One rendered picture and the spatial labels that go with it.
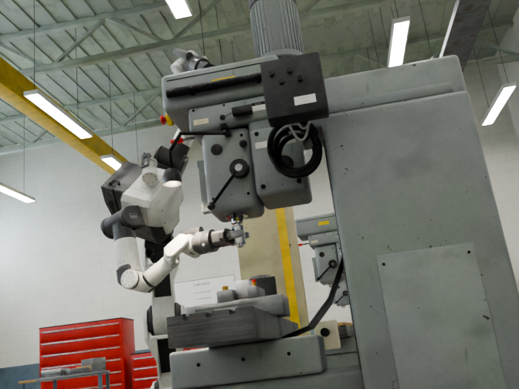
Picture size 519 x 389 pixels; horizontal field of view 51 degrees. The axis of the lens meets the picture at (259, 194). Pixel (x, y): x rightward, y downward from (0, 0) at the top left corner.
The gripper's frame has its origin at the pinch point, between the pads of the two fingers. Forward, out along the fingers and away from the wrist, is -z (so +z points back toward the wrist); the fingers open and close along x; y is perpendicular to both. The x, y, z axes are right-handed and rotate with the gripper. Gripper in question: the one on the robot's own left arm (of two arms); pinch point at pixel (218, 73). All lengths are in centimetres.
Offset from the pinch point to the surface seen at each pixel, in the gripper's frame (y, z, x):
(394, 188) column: -17, -89, -8
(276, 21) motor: 26.7, -15.7, -5.6
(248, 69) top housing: 4.8, -20.4, 4.9
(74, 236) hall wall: -410, 836, -498
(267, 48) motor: 15.5, -18.3, -3.4
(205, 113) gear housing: -16.3, -15.6, 14.3
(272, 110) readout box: -7, -54, 22
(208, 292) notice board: -399, 541, -642
